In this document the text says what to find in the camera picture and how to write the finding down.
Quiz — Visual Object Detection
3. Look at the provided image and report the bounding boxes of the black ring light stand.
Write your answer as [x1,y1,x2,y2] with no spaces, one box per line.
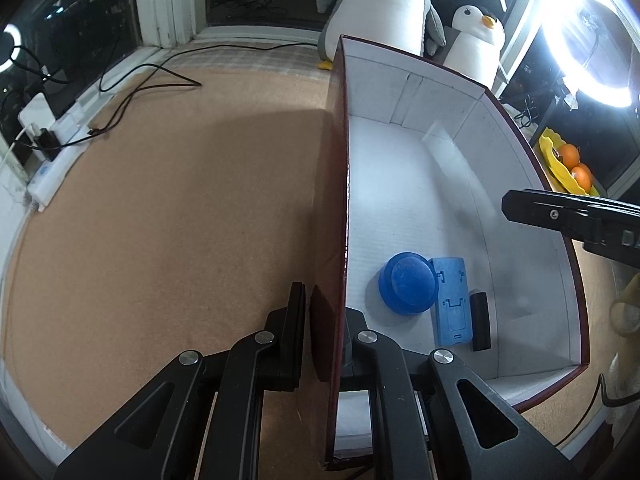
[535,87,571,131]

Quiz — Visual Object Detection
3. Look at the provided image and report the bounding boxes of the white power adapter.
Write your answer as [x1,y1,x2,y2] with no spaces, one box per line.
[17,92,55,136]

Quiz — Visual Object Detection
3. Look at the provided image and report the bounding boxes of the black lipstick tube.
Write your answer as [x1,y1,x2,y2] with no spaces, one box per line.
[468,291,493,352]

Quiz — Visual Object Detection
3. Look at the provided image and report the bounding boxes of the ring light cable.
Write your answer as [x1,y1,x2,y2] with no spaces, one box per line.
[512,92,543,131]

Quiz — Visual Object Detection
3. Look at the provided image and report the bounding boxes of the white ring light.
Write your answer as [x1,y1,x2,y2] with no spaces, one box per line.
[537,0,640,108]

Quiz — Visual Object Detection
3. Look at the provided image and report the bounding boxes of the yellow fruit tray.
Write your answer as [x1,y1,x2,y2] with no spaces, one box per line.
[537,127,603,196]

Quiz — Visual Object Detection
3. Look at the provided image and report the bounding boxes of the thick black cable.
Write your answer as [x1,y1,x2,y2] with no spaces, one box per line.
[550,372,640,453]

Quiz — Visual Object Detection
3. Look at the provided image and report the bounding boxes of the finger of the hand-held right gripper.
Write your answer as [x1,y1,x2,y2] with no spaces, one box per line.
[501,188,640,234]

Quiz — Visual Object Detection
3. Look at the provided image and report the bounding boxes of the blue round lid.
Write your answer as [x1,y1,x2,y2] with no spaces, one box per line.
[377,251,441,316]

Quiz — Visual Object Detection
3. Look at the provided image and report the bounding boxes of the beige cloth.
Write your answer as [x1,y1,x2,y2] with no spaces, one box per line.
[609,270,640,336]

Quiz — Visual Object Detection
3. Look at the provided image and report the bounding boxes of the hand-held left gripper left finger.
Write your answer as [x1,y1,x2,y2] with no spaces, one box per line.
[52,281,306,480]

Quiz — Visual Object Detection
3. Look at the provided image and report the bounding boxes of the small penguin plush toy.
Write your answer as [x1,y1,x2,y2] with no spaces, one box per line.
[442,4,506,86]

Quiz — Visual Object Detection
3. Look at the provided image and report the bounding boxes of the red cardboard box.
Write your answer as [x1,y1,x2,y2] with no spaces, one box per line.
[310,34,591,471]

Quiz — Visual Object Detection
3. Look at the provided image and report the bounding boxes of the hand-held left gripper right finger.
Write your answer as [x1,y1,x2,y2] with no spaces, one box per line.
[340,305,578,480]

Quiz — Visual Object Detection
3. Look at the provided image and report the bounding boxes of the white cable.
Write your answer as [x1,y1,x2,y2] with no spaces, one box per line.
[0,125,36,181]

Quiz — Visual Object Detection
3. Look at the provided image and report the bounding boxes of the large penguin plush toy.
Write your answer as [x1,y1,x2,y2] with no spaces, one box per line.
[316,0,447,71]

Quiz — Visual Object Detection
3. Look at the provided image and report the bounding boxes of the white window frame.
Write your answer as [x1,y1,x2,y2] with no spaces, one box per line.
[132,0,551,91]

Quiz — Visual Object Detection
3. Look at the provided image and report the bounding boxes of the black plug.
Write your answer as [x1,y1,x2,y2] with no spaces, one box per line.
[35,129,58,158]

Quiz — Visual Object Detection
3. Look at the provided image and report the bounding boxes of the brown cork mat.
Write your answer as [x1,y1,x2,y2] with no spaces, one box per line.
[0,67,616,480]

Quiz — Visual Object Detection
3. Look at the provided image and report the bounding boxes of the white power strip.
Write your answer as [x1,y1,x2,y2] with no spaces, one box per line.
[27,102,108,211]

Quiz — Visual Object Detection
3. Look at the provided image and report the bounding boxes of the orange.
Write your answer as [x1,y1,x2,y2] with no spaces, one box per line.
[570,164,595,193]
[557,143,581,171]

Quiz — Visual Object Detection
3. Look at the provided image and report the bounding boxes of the blue phone stand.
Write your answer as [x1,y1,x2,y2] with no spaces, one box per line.
[430,256,473,348]

